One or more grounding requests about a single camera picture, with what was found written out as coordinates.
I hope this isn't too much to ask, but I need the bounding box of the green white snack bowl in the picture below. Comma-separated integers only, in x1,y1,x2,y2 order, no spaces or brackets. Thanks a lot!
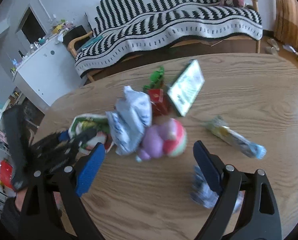
68,113,114,155

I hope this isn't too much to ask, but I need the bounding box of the blue silver wrapper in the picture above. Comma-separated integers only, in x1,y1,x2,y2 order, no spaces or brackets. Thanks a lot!
190,166,244,214

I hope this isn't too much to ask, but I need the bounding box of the white blue bag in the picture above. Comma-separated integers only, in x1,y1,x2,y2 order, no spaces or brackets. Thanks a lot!
106,86,152,155

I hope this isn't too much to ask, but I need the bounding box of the green blue snack wrapper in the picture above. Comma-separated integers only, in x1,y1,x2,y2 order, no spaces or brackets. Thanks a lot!
203,115,266,159

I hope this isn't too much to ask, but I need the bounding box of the purple pink plush toy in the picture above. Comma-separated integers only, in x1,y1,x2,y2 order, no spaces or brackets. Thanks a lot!
136,118,187,163

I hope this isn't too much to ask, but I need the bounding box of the green white card box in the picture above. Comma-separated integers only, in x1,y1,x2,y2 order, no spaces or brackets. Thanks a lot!
167,60,205,116

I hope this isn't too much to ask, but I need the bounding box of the red cigarette box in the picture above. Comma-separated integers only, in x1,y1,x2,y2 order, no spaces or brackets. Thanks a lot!
148,88,170,116

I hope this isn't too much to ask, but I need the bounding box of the person left hand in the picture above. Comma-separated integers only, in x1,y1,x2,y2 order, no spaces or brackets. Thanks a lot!
15,189,27,212

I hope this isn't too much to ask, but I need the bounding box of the white cabinet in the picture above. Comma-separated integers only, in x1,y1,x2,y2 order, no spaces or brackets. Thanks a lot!
13,36,87,113

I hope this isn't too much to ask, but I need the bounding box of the black white striped blanket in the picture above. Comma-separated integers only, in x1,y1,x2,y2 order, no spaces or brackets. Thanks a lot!
75,0,263,76

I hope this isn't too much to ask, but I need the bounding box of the brown striped curtain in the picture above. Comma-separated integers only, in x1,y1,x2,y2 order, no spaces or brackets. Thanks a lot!
274,0,298,51

